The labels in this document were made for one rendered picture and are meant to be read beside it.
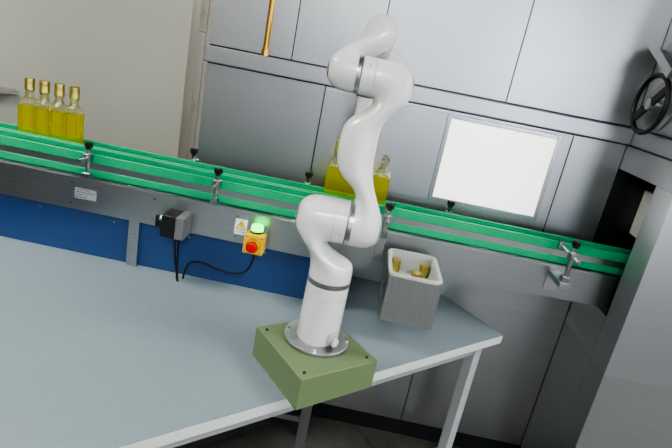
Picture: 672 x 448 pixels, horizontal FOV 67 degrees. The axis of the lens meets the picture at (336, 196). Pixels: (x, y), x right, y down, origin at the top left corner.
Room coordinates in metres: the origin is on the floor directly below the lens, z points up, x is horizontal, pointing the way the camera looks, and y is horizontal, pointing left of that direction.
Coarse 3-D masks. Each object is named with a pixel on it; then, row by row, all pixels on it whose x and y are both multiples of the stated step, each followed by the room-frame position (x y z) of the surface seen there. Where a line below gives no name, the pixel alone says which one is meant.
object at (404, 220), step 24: (408, 216) 1.75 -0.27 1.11; (432, 216) 1.75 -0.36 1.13; (456, 240) 1.75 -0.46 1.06; (480, 240) 1.75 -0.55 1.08; (504, 240) 1.75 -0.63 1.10; (528, 240) 1.74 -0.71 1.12; (552, 240) 1.74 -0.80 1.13; (576, 264) 1.74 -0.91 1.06; (600, 264) 1.74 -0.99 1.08; (624, 264) 1.74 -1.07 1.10
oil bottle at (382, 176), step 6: (378, 168) 1.79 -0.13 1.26; (378, 174) 1.77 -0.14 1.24; (384, 174) 1.77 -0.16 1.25; (390, 174) 1.78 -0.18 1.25; (378, 180) 1.77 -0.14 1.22; (384, 180) 1.77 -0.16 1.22; (378, 186) 1.77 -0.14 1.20; (384, 186) 1.77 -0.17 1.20; (378, 192) 1.77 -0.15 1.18; (384, 192) 1.77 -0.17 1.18; (378, 198) 1.77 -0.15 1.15; (384, 198) 1.77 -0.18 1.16; (384, 204) 1.78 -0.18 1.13
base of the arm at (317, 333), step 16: (320, 288) 1.23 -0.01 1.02; (304, 304) 1.26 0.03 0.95; (320, 304) 1.23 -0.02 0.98; (336, 304) 1.24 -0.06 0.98; (304, 320) 1.25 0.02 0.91; (320, 320) 1.23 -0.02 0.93; (336, 320) 1.25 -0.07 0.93; (288, 336) 1.25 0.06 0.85; (304, 336) 1.24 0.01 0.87; (320, 336) 1.23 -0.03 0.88; (336, 336) 1.25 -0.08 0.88; (304, 352) 1.20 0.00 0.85; (320, 352) 1.20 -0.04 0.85; (336, 352) 1.22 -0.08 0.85
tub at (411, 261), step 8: (392, 248) 1.67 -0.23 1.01; (392, 256) 1.67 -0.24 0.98; (400, 256) 1.67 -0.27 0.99; (408, 256) 1.67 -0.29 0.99; (416, 256) 1.67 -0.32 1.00; (424, 256) 1.67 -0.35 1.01; (432, 256) 1.67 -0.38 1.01; (408, 264) 1.67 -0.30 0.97; (416, 264) 1.67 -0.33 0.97; (432, 264) 1.64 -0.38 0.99; (392, 272) 1.47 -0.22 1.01; (400, 272) 1.64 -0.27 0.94; (408, 272) 1.66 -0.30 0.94; (432, 272) 1.60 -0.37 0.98; (440, 272) 1.54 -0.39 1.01; (416, 280) 1.46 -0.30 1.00; (424, 280) 1.46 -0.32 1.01; (432, 280) 1.46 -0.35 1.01; (440, 280) 1.48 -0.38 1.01
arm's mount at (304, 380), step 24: (264, 336) 1.24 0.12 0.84; (264, 360) 1.23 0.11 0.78; (288, 360) 1.15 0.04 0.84; (312, 360) 1.18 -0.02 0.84; (336, 360) 1.20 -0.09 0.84; (360, 360) 1.22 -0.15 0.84; (288, 384) 1.12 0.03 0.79; (312, 384) 1.11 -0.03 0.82; (336, 384) 1.16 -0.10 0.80; (360, 384) 1.21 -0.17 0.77
